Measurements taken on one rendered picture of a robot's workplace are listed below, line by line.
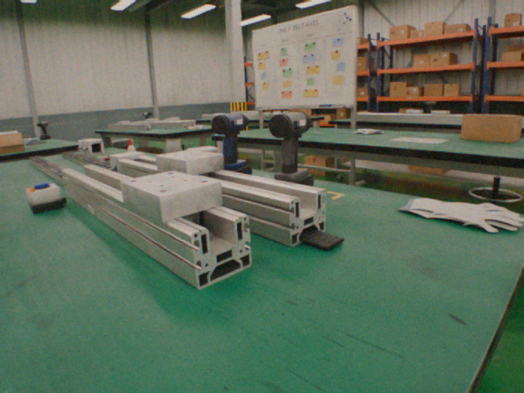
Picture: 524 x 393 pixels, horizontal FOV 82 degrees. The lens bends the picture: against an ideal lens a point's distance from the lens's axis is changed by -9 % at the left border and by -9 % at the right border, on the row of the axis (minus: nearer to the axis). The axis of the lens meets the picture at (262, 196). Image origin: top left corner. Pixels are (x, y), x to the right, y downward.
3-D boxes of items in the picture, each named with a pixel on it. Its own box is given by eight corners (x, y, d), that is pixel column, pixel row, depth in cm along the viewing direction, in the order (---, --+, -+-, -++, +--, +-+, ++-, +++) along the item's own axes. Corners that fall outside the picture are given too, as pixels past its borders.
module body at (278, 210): (121, 183, 115) (118, 160, 112) (147, 178, 121) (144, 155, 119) (290, 247, 58) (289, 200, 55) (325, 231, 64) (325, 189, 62)
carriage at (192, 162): (157, 179, 90) (155, 155, 88) (192, 172, 97) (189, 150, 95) (188, 188, 79) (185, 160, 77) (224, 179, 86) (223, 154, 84)
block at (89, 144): (82, 156, 196) (79, 141, 194) (100, 154, 204) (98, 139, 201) (86, 157, 189) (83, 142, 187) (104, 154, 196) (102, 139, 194)
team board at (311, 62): (247, 182, 449) (238, 29, 397) (274, 175, 482) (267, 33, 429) (343, 202, 344) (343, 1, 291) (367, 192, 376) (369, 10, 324)
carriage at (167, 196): (125, 217, 60) (119, 181, 58) (177, 203, 67) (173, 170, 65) (164, 239, 49) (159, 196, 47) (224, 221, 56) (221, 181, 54)
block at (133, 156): (107, 181, 120) (102, 156, 117) (137, 175, 128) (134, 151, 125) (115, 185, 113) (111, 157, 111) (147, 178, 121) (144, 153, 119)
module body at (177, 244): (65, 195, 102) (61, 169, 100) (96, 189, 109) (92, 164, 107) (197, 290, 45) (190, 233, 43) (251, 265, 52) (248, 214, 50)
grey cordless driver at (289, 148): (267, 200, 86) (263, 114, 80) (299, 183, 102) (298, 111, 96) (294, 203, 82) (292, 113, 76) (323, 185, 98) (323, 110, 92)
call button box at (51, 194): (30, 208, 89) (24, 187, 87) (64, 201, 95) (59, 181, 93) (33, 214, 83) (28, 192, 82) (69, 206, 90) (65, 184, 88)
